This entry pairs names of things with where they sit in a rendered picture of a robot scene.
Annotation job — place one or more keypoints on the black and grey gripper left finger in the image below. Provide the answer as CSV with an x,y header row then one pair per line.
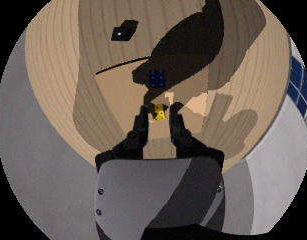
x,y
132,146

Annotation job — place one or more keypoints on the yellow die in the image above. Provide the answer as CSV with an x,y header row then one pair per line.
x,y
158,112

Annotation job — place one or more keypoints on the blue die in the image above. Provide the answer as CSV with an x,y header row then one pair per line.
x,y
157,78

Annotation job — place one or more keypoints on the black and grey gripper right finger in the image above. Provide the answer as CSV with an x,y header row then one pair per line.
x,y
186,144

